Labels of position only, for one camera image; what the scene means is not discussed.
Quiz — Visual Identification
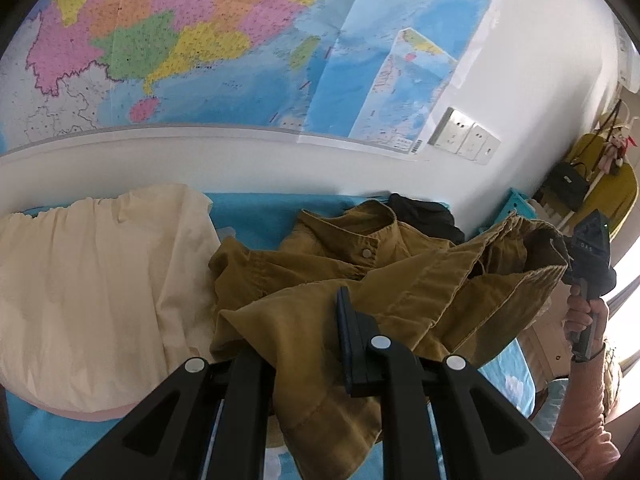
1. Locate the mustard brown shirt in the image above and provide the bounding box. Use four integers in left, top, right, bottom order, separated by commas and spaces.
209, 200, 567, 479

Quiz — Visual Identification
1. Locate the person's right forearm pink sleeve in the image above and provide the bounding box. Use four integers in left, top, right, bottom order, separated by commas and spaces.
550, 348, 620, 479

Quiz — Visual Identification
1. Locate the person's right hand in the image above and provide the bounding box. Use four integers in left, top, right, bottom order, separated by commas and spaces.
563, 284, 610, 356

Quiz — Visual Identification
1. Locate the yellow hanging coat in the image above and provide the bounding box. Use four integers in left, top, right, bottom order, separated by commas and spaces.
561, 132, 639, 240

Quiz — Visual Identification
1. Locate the black handbag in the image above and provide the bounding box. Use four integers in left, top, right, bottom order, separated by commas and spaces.
542, 162, 590, 212

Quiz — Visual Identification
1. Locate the turquoise plastic basket rack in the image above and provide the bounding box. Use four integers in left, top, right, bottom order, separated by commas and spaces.
492, 188, 537, 224

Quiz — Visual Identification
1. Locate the pink folded garment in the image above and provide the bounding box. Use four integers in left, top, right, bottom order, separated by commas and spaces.
25, 399, 137, 422

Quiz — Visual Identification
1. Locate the black garment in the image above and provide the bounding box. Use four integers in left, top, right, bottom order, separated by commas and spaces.
387, 193, 465, 245

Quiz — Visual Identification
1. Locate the cream folded garment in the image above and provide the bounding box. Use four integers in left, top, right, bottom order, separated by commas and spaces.
1, 184, 220, 412

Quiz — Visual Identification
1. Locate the blue bed sheet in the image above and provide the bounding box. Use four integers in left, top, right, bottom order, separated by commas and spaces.
4, 194, 536, 479

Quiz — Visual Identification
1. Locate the white wall socket panel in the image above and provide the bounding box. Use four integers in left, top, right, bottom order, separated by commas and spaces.
428, 107, 501, 165

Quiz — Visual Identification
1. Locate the colourful wall map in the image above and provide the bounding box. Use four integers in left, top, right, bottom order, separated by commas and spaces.
1, 0, 492, 154

